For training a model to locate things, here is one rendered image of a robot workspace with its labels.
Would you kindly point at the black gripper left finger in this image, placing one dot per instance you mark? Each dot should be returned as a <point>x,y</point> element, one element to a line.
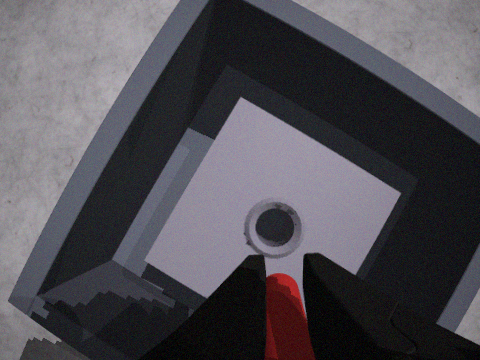
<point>229,325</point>

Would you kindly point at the grey square plate with hole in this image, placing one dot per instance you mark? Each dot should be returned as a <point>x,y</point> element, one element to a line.
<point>258,162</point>

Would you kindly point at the red peg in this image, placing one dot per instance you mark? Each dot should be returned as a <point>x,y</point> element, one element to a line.
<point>287,326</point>

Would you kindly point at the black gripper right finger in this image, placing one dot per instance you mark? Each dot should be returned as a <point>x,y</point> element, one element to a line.
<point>349,319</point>

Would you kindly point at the dark grey open box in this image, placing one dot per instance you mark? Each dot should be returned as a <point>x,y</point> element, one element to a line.
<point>86,280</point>

